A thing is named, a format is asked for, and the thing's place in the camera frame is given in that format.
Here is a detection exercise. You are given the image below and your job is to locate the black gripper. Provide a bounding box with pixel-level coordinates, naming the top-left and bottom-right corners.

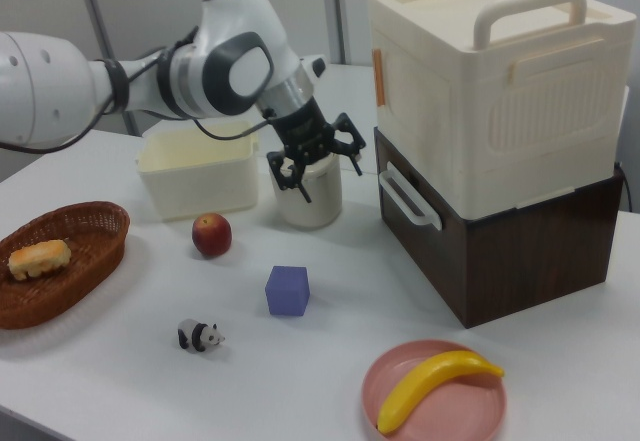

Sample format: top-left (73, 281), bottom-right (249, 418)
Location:
top-left (256, 90), bottom-right (367, 205)

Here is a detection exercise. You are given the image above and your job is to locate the wooden drawer with white handle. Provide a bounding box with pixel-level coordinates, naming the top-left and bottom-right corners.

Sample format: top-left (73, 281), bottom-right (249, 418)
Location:
top-left (375, 153), bottom-right (464, 320)

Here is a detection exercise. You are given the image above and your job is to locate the cream open plastic tub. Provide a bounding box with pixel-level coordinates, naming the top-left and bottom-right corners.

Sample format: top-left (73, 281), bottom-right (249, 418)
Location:
top-left (135, 119), bottom-right (261, 222)

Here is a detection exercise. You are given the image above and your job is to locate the dark wood drawer cabinet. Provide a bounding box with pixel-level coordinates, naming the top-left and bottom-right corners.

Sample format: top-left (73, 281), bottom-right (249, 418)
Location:
top-left (373, 125), bottom-right (625, 331)

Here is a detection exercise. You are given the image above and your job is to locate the white lidded canister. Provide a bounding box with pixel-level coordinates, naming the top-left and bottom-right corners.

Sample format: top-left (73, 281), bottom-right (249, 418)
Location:
top-left (268, 153), bottom-right (344, 232)

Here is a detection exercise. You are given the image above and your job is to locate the red apple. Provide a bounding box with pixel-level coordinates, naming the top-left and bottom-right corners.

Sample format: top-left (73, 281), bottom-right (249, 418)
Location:
top-left (191, 212), bottom-right (234, 259)

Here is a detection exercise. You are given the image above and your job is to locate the purple foam cube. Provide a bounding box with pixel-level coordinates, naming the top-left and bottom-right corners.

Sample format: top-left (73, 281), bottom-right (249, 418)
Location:
top-left (264, 264), bottom-right (312, 318)

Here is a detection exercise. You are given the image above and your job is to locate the panda figurine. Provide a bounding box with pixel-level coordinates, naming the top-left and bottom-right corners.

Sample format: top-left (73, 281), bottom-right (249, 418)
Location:
top-left (176, 317), bottom-right (227, 355)

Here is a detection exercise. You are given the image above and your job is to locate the yellow toy banana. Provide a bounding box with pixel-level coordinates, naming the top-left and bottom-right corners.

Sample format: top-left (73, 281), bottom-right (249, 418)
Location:
top-left (376, 349), bottom-right (506, 435)

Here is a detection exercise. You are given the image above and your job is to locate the brown wicker basket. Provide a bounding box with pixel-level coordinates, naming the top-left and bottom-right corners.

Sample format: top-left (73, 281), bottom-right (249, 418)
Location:
top-left (0, 201), bottom-right (132, 331)

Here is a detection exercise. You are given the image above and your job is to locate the pink plate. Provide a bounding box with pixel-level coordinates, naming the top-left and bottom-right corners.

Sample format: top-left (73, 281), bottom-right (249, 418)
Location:
top-left (361, 339), bottom-right (509, 441)

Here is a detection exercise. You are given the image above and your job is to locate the toy bread loaf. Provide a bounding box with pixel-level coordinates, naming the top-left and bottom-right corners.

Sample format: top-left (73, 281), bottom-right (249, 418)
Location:
top-left (7, 239), bottom-right (72, 282)

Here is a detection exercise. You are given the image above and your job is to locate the cream plastic box with handles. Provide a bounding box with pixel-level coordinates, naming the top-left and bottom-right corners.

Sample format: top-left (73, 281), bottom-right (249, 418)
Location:
top-left (366, 0), bottom-right (631, 221)

